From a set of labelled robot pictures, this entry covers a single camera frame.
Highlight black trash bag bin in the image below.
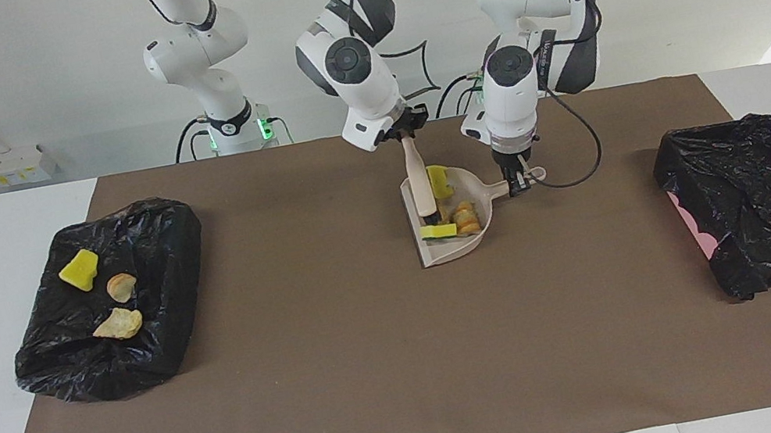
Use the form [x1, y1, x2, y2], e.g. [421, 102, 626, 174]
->
[0, 191, 229, 418]

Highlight black base cable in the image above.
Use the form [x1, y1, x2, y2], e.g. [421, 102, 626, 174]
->
[169, 114, 217, 164]
[429, 68, 494, 119]

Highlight notched yellow sponge piece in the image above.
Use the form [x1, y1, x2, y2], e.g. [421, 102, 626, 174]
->
[426, 163, 457, 202]

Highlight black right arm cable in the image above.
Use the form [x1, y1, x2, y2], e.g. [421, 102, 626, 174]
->
[189, 0, 441, 134]

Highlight brown table mat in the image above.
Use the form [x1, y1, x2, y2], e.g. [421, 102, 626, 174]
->
[0, 59, 771, 433]

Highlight green and yellow sponge piece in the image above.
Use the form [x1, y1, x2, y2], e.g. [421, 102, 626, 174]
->
[419, 220, 460, 243]

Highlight beige hand brush black bristles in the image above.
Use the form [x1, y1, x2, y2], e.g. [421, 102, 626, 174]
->
[400, 130, 455, 231]

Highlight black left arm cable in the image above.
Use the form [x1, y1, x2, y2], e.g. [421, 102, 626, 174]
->
[502, 0, 610, 195]

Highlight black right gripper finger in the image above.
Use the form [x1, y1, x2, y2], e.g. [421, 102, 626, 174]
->
[406, 103, 432, 130]

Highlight pale foam scrap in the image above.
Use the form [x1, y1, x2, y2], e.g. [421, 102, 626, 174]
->
[88, 302, 146, 345]
[104, 270, 141, 306]

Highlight yellow sponge chunk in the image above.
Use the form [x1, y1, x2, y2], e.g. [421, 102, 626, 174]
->
[54, 246, 105, 297]

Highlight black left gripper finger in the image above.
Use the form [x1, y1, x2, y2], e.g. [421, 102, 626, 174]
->
[516, 163, 537, 195]
[501, 162, 521, 196]

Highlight black trash bag over pink bin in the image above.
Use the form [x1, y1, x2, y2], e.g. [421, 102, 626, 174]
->
[646, 110, 771, 313]

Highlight pink plastic bin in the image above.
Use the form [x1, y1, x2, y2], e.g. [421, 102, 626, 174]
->
[666, 183, 723, 267]

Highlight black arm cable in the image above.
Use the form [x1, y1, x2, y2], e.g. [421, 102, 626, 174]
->
[502, 0, 610, 195]
[189, 0, 441, 134]

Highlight striped orange bread piece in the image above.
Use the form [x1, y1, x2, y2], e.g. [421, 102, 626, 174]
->
[451, 200, 484, 238]

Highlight beige plastic dustpan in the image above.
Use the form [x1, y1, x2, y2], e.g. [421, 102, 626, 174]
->
[398, 149, 560, 270]

